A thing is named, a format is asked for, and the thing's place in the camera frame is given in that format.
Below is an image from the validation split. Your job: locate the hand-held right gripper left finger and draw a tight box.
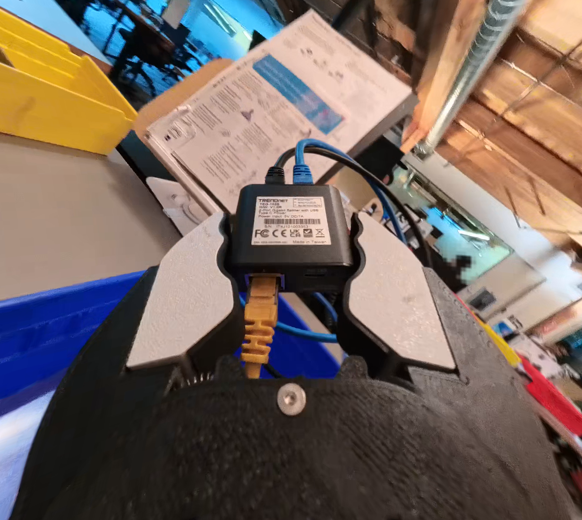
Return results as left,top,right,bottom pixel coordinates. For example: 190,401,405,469
126,212,247,371

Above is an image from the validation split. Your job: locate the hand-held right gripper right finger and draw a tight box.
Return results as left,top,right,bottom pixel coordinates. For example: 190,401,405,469
336,212,457,370

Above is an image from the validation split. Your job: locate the yellow ethernet cable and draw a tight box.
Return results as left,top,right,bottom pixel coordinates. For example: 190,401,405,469
241,272,280,380

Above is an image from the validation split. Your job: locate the black ethernet splitter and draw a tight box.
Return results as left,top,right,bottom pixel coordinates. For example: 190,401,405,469
227,183,355,293

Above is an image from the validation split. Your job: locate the blue plastic bin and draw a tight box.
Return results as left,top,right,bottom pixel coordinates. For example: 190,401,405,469
0,270,342,416

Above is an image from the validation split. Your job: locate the black ethernet cable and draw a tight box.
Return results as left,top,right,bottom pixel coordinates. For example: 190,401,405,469
265,148,435,268

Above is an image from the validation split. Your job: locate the blue ethernet cable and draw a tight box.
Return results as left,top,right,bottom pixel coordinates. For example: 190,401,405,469
239,138,410,344

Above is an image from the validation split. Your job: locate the yellow plastic bin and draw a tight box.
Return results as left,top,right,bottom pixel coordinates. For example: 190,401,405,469
0,8,138,156

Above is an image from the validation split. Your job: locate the grey desk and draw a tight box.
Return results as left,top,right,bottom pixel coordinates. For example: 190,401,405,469
0,132,339,348

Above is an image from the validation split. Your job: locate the red plastic bin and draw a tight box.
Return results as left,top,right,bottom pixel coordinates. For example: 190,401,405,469
518,356,582,434

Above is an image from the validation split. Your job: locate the wooden document stand with sheet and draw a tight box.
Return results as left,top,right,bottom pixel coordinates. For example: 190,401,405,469
134,10,419,236

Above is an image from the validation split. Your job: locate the silver spiral air duct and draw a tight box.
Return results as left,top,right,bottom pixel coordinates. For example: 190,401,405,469
416,0,574,157

